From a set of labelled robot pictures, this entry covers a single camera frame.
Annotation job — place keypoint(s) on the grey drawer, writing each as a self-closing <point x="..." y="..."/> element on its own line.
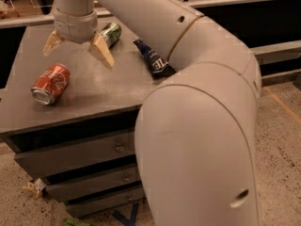
<point x="90" y="207"/>
<point x="76" y="154"/>
<point x="93" y="183"/>

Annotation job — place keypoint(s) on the middle grey drawer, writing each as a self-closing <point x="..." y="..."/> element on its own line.
<point x="93" y="183"/>

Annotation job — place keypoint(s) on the green soda can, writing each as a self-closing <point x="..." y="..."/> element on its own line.
<point x="111" y="33"/>

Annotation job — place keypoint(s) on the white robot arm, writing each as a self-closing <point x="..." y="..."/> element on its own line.
<point x="195" y="133"/>

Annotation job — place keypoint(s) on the small beige floor object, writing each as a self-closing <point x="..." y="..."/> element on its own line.
<point x="37" y="187"/>

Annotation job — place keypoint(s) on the green floor object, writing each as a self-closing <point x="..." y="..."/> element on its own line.
<point x="71" y="222"/>

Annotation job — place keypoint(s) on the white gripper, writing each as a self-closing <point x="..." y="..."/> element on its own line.
<point x="76" y="27"/>

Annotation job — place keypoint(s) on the top grey drawer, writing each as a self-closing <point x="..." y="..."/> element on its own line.
<point x="76" y="154"/>

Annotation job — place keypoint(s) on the red coke can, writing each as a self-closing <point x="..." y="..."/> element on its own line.
<point x="51" y="84"/>

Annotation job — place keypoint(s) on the grey drawer cabinet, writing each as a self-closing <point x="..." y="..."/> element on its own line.
<point x="96" y="101"/>

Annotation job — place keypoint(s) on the blue chip bag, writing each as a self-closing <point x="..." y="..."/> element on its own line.
<point x="158" y="67"/>

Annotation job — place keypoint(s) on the bottom grey drawer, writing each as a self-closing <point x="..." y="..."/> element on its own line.
<point x="90" y="207"/>

